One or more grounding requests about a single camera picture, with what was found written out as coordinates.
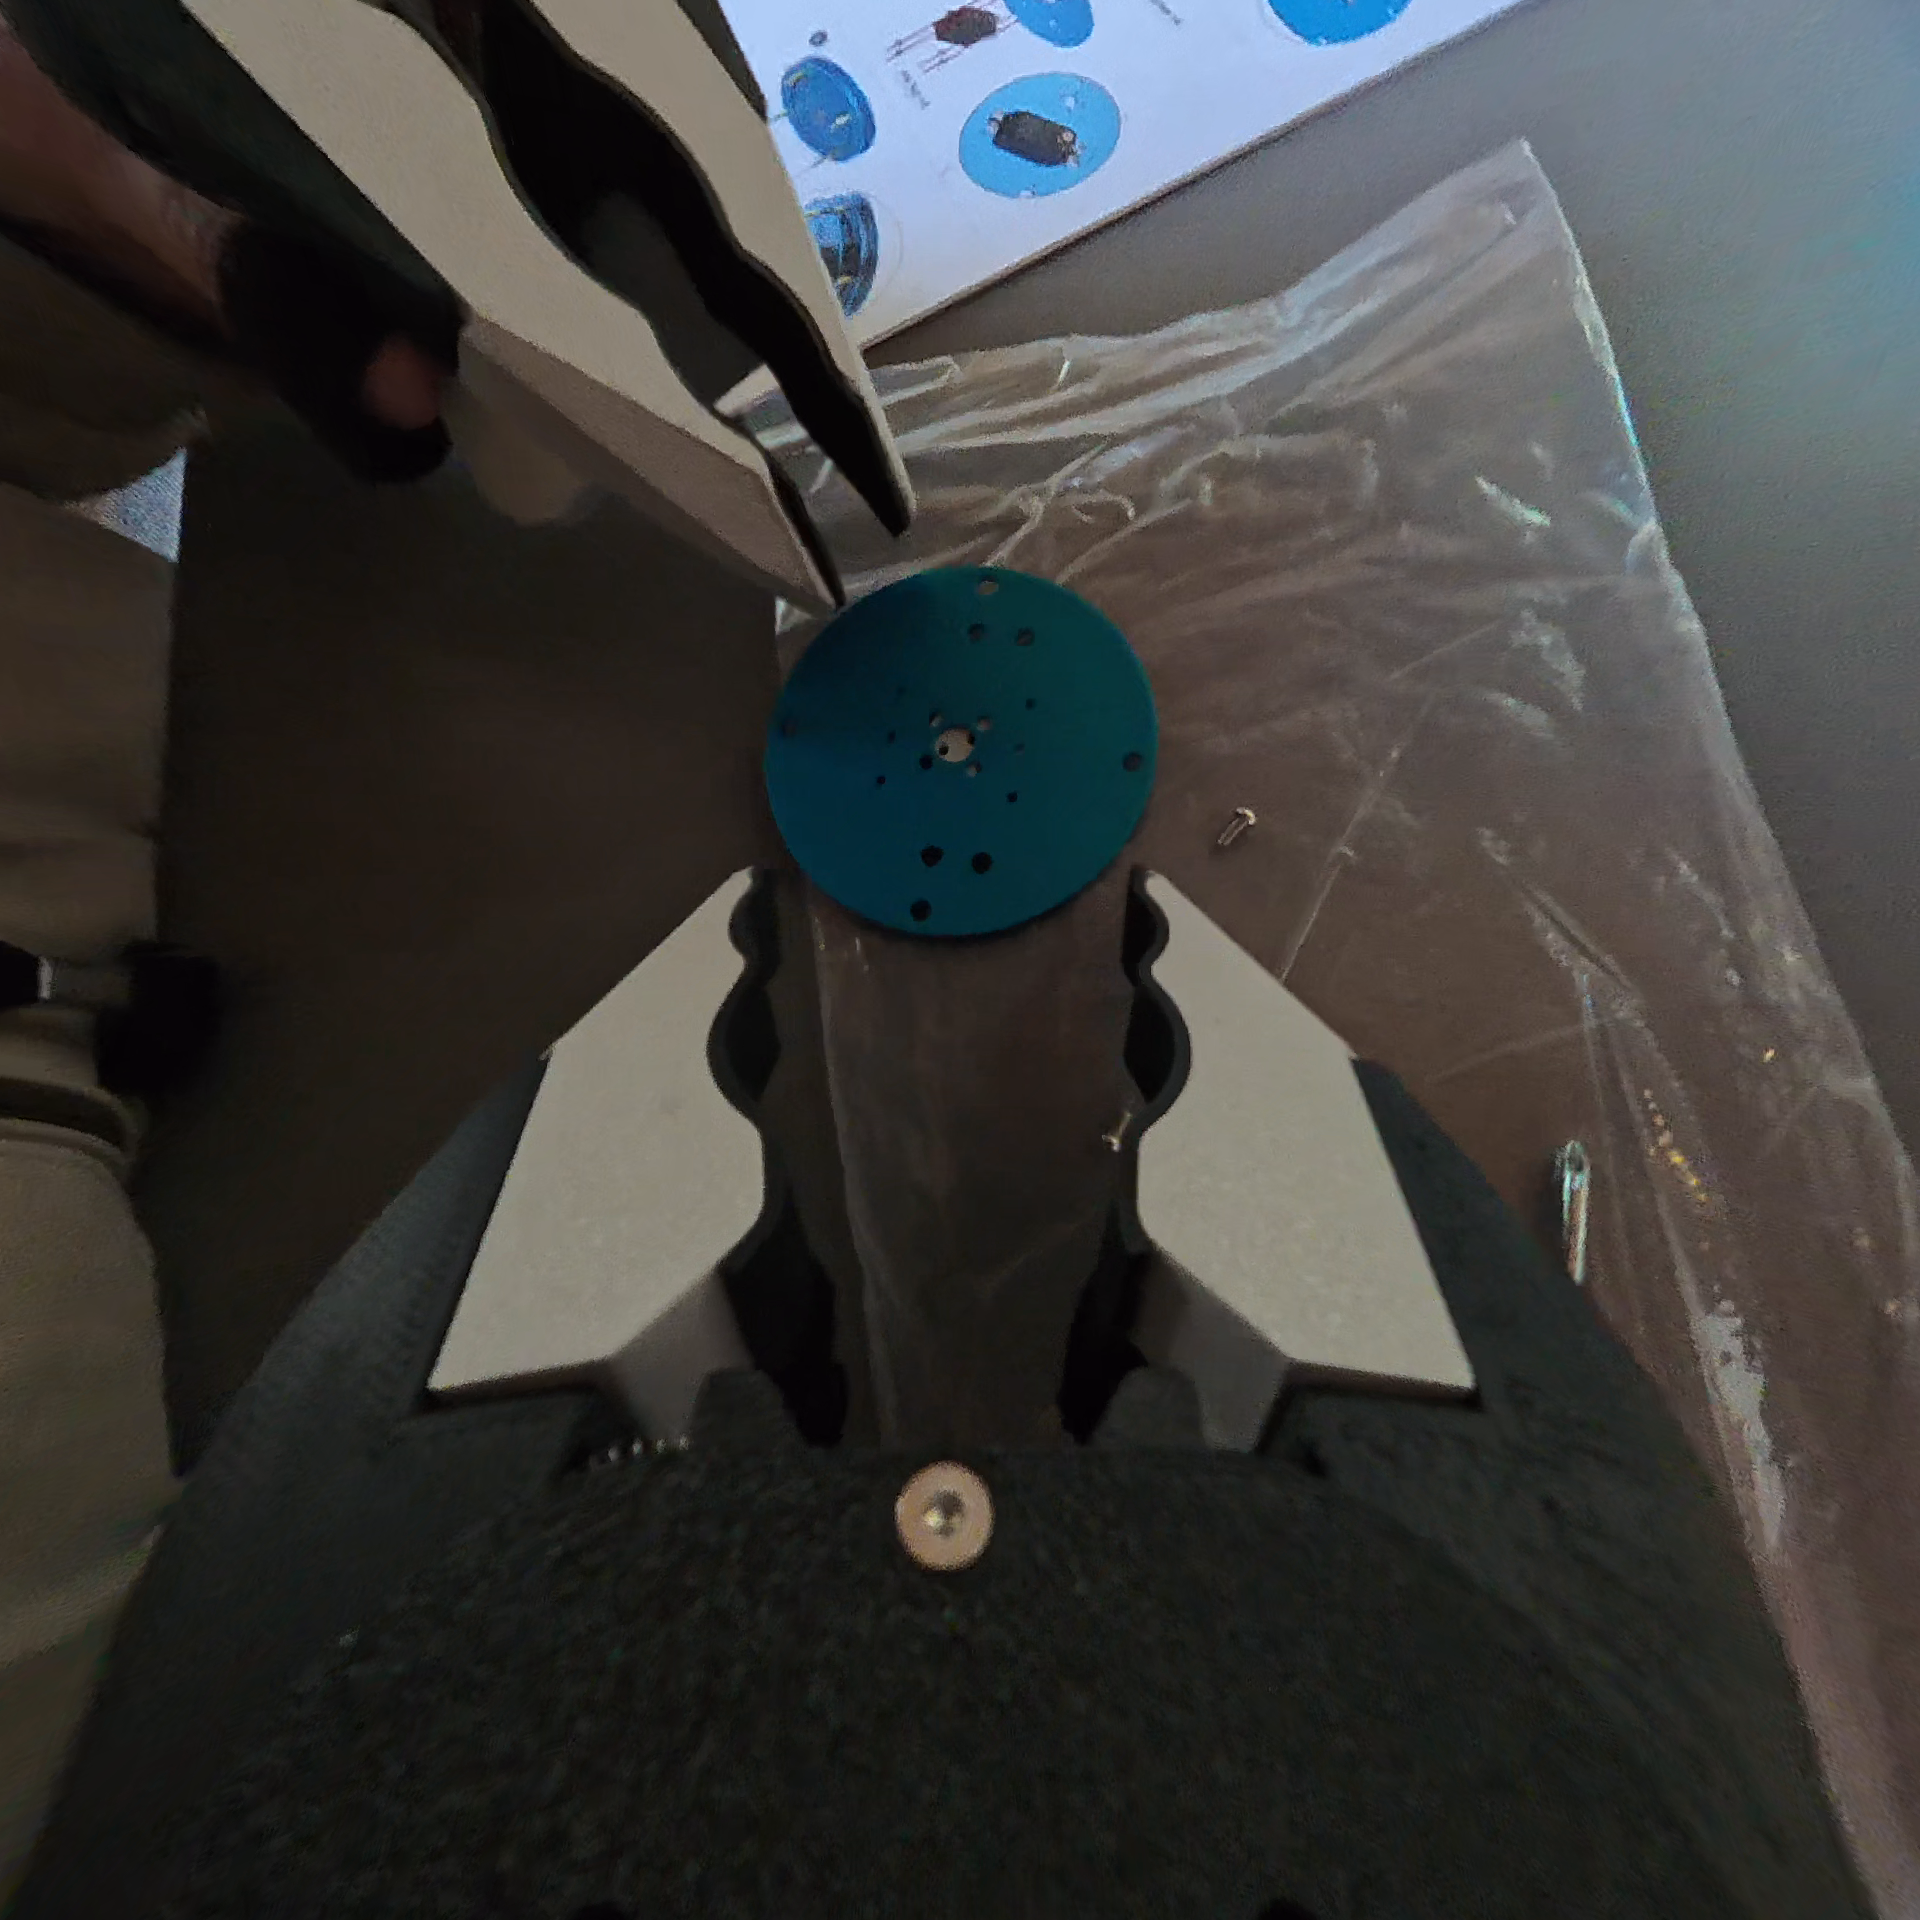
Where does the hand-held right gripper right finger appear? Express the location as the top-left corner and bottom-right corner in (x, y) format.
(1114, 871), (1482, 1452)

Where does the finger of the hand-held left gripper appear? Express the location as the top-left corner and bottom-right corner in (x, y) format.
(495, 0), (915, 540)
(188, 0), (846, 616)

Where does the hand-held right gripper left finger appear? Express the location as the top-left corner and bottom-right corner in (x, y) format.
(422, 872), (798, 1444)

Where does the blue round metal plate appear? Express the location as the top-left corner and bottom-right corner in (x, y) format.
(764, 565), (1164, 944)

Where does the person's left hand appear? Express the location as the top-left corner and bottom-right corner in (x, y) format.
(0, 42), (448, 426)

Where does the assembly guide booklet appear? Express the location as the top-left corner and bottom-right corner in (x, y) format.
(718, 0), (1528, 367)

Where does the clear plastic bag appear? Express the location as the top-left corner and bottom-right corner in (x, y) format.
(720, 138), (1920, 1920)

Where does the black strap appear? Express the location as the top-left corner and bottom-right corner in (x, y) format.
(0, 942), (219, 1088)

